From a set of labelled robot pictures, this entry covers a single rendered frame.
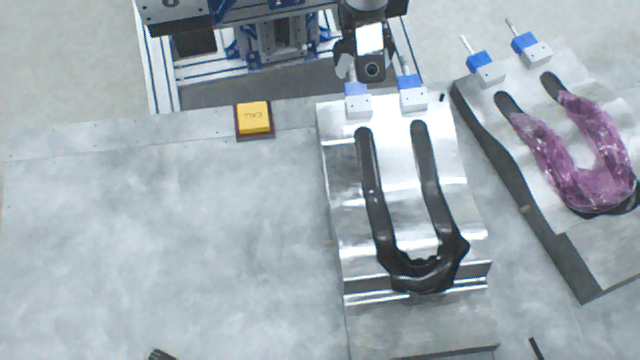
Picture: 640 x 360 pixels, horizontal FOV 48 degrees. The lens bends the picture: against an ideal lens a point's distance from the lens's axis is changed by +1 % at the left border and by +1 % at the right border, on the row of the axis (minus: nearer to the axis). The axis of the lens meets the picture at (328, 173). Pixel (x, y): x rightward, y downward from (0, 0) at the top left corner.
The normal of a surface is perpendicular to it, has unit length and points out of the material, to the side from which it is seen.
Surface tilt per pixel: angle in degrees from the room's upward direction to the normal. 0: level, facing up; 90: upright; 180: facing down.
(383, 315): 0
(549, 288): 0
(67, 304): 0
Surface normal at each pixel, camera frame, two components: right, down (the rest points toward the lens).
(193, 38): 0.23, 0.89
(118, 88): 0.01, -0.41
